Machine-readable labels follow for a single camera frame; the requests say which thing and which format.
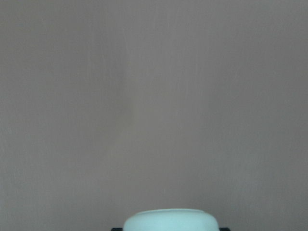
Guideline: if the green plastic cup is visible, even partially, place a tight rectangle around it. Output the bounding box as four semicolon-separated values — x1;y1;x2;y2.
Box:
123;208;219;231

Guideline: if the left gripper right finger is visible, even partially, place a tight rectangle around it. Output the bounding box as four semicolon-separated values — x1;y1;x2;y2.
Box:
219;227;230;231

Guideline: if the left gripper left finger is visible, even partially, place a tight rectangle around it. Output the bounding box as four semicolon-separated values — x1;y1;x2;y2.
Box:
111;227;123;231

